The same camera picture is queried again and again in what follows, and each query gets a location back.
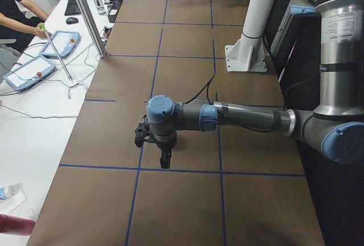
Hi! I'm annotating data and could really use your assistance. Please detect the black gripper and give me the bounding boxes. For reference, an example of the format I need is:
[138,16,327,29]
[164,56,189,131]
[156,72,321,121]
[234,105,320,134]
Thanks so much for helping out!
[153,131,177,169]

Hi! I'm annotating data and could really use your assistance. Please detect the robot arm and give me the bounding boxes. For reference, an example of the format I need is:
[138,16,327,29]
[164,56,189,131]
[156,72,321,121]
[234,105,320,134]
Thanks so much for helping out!
[135,0,363,168]

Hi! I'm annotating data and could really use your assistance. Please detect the white mounting pillar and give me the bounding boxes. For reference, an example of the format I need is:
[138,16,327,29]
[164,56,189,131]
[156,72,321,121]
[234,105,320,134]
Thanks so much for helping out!
[225,0,274,73]

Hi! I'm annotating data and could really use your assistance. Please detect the far teach pendant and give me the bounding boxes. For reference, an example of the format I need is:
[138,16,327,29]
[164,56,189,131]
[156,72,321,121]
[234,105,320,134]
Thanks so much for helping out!
[39,30,80,59]

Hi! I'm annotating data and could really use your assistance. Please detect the teach pendant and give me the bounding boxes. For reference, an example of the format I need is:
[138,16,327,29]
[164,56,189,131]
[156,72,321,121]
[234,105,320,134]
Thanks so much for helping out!
[3,56,56,90]
[39,30,80,59]

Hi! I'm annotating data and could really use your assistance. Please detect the near teach pendant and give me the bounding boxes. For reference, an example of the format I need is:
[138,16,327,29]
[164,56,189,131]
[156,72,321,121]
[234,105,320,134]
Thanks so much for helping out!
[3,56,56,90]

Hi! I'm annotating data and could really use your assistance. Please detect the black computer mouse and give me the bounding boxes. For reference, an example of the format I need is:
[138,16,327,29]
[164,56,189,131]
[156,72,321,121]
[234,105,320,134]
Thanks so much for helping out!
[66,16,78,24]

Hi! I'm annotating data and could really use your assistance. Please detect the red bottle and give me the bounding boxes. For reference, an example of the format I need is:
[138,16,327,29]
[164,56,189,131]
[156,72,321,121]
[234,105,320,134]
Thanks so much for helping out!
[1,214,35,236]

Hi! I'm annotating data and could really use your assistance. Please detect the black keyboard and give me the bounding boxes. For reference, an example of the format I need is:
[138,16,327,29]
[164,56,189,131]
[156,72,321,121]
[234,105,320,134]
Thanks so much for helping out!
[64,0,81,16]

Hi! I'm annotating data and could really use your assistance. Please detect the metal reacher stick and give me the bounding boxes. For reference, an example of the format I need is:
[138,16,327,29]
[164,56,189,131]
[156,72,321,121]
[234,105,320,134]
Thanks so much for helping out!
[39,23,79,88]

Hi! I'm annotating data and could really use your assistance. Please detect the person in black shirt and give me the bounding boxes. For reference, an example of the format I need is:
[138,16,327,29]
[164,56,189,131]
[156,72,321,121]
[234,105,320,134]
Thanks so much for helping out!
[1,0,48,53]

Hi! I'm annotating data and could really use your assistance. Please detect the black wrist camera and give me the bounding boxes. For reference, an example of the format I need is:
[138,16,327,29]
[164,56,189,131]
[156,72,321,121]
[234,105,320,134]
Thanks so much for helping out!
[134,115,156,148]

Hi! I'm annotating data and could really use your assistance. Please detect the aluminium frame post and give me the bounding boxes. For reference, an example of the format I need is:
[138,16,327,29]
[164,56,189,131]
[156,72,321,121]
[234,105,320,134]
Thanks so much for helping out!
[76,0,106,59]

